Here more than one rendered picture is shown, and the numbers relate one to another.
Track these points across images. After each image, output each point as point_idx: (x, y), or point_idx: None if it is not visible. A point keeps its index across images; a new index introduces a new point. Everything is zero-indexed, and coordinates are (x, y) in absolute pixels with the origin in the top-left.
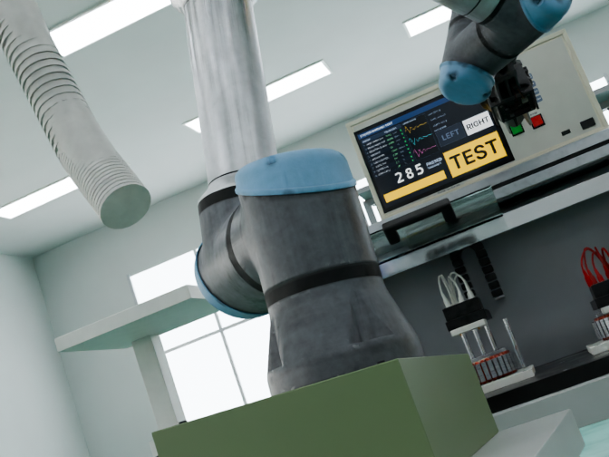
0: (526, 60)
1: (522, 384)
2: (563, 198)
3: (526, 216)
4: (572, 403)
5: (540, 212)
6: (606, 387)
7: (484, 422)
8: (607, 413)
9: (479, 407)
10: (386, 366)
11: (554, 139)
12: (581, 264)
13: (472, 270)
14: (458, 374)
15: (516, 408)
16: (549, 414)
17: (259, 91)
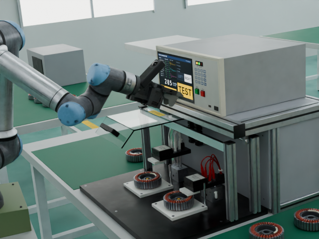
0: (205, 63)
1: (110, 205)
2: (195, 134)
3: (185, 132)
4: (101, 225)
5: (188, 134)
6: (106, 228)
7: (17, 229)
8: (106, 234)
9: (18, 225)
10: None
11: (206, 105)
12: (201, 161)
13: (201, 126)
14: (6, 217)
15: (93, 213)
16: (98, 222)
17: (0, 105)
